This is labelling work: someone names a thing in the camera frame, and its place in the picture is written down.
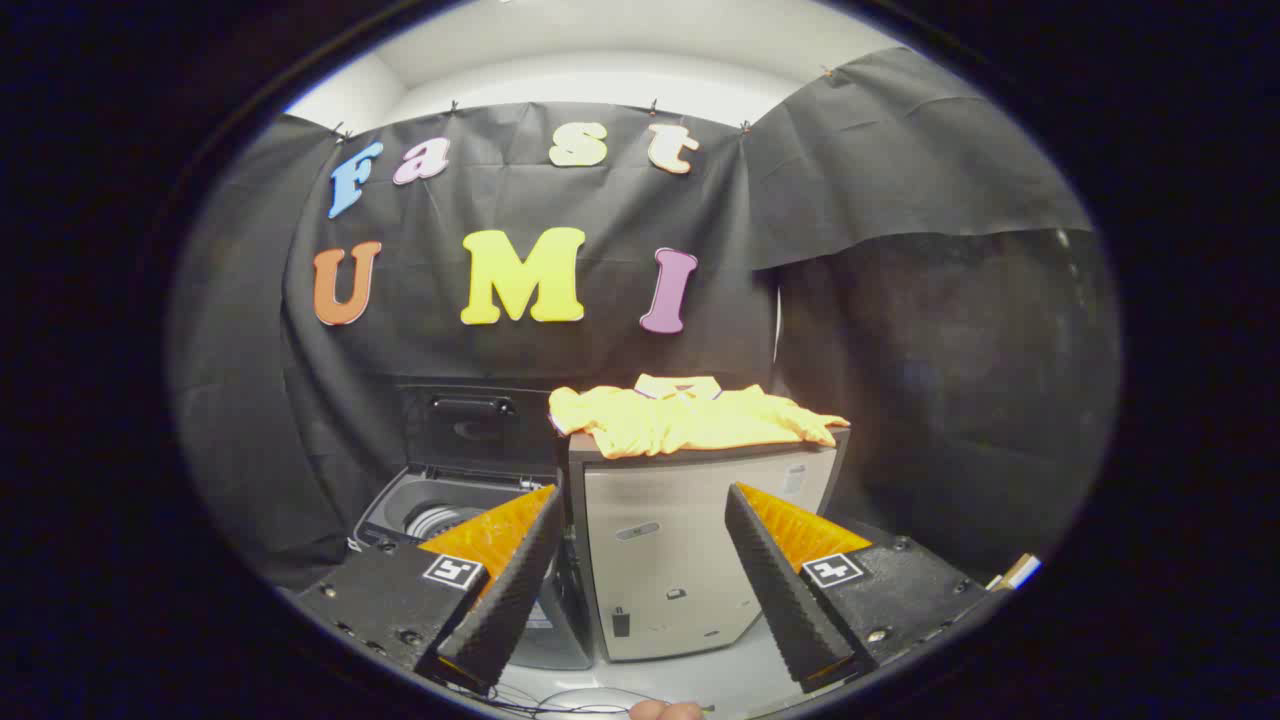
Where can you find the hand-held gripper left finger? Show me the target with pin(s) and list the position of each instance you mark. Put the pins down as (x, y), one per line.
(510, 590)

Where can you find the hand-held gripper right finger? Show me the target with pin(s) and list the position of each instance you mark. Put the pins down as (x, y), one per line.
(770, 590)

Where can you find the grey washing machine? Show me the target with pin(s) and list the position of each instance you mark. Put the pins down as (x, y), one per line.
(400, 500)

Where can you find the dark washing machine lid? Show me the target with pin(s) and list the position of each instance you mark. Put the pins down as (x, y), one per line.
(480, 430)

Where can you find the yellow shirt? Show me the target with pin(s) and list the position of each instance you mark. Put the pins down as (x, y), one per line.
(690, 420)

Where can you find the silver cabinet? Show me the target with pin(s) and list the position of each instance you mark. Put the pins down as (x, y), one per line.
(660, 560)

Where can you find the tan cardboard piece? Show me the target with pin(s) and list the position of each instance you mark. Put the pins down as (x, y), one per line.
(1015, 572)

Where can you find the black backdrop cloth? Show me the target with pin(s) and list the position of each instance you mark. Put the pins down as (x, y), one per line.
(560, 190)

